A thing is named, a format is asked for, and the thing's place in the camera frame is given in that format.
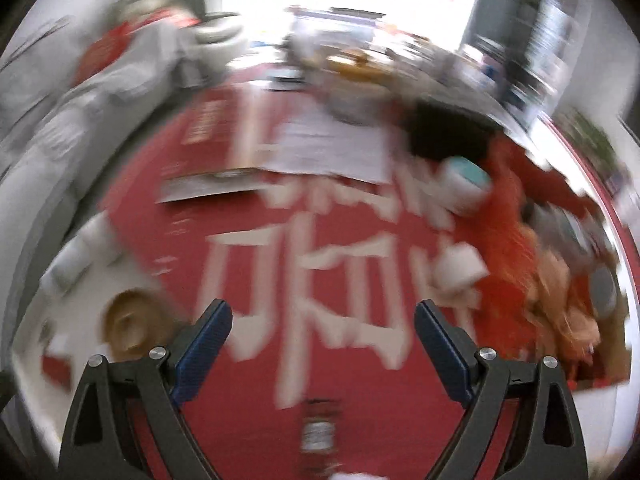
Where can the black box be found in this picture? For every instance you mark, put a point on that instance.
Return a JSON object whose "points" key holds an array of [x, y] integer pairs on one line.
{"points": [[450, 132]]}

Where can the grey tray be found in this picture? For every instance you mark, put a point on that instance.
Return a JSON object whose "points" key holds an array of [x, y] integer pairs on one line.
{"points": [[30, 240]]}

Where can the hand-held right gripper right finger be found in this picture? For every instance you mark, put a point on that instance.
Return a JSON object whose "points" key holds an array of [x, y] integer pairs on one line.
{"points": [[441, 350]]}

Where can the white curved pillow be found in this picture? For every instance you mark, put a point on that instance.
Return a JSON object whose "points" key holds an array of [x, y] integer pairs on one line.
{"points": [[217, 42]]}

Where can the white toilet paper roll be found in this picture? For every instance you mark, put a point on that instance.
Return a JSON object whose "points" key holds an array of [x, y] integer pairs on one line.
{"points": [[460, 267]]}

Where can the white duvet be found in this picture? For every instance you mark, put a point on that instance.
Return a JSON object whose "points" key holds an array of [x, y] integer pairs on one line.
{"points": [[75, 110]]}

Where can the white jar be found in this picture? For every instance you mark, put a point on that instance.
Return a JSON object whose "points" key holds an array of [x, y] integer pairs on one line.
{"points": [[465, 182]]}

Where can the orange cardboard box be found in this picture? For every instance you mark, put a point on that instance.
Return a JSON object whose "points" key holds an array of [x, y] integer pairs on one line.
{"points": [[505, 260]]}

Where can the dark booklet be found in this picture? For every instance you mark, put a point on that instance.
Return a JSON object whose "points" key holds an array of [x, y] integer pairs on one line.
{"points": [[210, 185]]}

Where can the white paper sheet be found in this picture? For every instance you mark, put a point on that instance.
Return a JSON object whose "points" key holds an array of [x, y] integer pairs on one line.
{"points": [[330, 145]]}

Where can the cardboard tube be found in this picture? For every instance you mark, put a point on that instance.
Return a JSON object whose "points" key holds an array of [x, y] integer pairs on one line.
{"points": [[565, 300]]}

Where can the small dark brown box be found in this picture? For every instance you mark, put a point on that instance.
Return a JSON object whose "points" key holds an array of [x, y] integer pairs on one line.
{"points": [[319, 432]]}

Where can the clear plastic box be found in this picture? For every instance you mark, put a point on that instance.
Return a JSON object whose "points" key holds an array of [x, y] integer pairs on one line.
{"points": [[570, 232]]}

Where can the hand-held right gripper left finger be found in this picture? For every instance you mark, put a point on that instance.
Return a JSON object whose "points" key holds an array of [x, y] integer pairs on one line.
{"points": [[205, 350]]}

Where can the reddish brown block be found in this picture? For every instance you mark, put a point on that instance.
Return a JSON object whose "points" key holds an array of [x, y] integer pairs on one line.
{"points": [[56, 367]]}

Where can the green potted plants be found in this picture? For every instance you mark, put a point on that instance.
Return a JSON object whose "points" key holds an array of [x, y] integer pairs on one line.
{"points": [[587, 137]]}

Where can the round wooden disc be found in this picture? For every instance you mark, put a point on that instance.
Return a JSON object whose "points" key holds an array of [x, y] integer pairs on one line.
{"points": [[135, 322]]}

